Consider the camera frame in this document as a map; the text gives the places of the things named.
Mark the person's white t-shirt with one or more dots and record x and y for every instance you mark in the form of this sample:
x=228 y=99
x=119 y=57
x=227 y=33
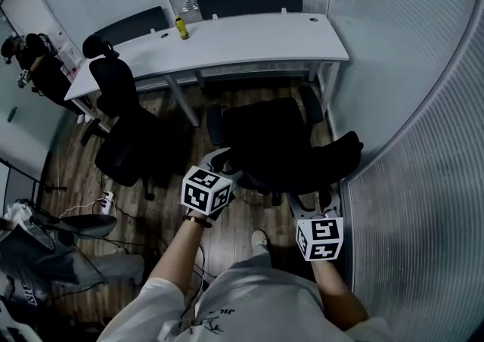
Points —
x=261 y=310

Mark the white power strip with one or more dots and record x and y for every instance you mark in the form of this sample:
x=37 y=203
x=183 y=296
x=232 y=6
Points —
x=106 y=202

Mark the white plastic bag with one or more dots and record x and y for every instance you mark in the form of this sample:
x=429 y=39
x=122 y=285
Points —
x=17 y=213

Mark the person's jeans leg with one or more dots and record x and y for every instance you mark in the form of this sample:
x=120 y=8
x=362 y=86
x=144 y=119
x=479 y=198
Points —
x=261 y=255

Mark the person's left forearm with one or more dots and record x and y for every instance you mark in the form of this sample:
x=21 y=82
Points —
x=177 y=253

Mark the white office desk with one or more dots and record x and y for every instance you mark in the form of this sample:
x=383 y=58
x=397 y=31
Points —
x=246 y=41

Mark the person's left shoe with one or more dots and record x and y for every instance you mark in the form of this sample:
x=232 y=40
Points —
x=259 y=238

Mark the black mesh office chair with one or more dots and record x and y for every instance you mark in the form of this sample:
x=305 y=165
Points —
x=272 y=136
x=113 y=83

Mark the white door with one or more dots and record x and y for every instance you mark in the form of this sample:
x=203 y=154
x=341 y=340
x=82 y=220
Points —
x=30 y=4

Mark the person's right forearm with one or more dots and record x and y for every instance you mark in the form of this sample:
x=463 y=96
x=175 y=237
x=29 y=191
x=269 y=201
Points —
x=338 y=295

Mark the dark desk divider panel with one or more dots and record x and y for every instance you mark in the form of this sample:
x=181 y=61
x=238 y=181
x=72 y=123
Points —
x=249 y=2
x=132 y=24

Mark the yellow drink bottle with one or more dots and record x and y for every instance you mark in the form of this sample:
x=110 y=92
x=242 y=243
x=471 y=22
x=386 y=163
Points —
x=182 y=28

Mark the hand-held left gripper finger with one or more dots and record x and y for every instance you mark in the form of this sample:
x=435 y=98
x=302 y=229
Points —
x=235 y=177
x=208 y=162

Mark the black metal stand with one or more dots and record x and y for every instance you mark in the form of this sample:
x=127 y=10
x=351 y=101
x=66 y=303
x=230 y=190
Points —
x=56 y=189

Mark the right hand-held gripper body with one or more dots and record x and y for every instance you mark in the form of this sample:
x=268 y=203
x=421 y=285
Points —
x=319 y=238

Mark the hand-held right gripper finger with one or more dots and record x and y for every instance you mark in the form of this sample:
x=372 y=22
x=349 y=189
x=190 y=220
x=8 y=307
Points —
x=336 y=204
x=294 y=209

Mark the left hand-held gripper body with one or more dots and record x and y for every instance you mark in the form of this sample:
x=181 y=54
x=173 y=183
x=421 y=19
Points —
x=200 y=193

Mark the black round seat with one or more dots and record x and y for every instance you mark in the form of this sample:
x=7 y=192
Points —
x=89 y=225

